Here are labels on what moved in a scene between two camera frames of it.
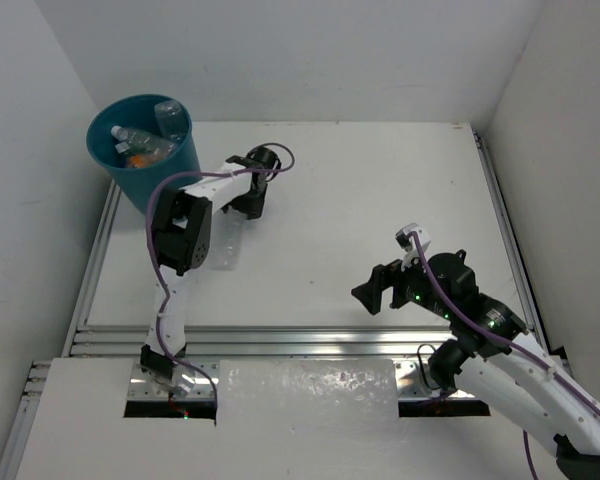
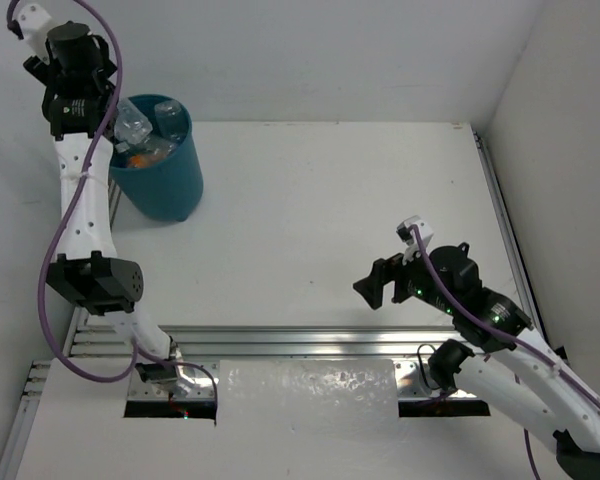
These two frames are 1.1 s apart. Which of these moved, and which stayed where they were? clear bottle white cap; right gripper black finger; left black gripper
Moved: left black gripper; clear bottle white cap
Stayed: right gripper black finger
